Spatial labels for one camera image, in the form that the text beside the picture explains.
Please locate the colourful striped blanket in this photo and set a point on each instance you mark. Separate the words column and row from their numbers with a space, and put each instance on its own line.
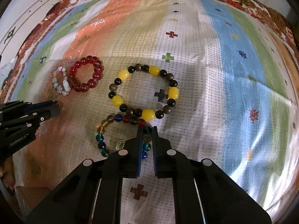
column 215, row 81

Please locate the person's left hand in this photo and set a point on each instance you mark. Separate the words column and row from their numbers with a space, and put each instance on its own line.
column 7, row 173

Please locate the light blue crumpled cloth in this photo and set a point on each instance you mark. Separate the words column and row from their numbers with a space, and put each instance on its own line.
column 6, row 71

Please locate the white wooden headboard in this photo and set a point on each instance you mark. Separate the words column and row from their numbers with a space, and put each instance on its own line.
column 18, row 22

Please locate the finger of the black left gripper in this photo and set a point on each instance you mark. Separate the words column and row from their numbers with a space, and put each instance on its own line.
column 47, row 105
column 42, row 115

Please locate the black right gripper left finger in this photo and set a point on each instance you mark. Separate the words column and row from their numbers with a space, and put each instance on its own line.
column 131, row 162

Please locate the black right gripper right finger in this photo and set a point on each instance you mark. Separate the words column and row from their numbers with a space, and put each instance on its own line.
column 162, row 161

